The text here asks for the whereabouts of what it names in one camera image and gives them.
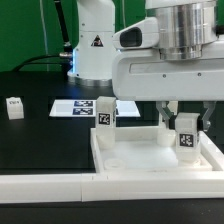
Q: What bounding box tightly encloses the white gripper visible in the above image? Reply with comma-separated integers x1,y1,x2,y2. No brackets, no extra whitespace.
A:
112,50,224,131

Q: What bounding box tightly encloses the white square tabletop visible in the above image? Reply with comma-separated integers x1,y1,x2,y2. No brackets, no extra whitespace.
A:
90,126,224,173

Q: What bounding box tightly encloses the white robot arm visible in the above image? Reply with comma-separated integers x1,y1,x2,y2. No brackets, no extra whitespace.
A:
68,0,224,130

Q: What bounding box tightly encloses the white marker sheet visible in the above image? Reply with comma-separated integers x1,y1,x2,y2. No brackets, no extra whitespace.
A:
49,99,140,118

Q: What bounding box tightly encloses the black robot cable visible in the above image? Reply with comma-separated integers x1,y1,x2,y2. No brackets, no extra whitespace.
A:
11,0,74,72

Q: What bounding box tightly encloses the white L-shaped obstacle wall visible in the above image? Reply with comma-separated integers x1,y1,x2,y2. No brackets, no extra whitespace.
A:
0,171,224,204

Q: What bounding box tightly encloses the white cable on wall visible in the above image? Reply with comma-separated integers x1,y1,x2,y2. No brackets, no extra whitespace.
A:
39,0,50,72

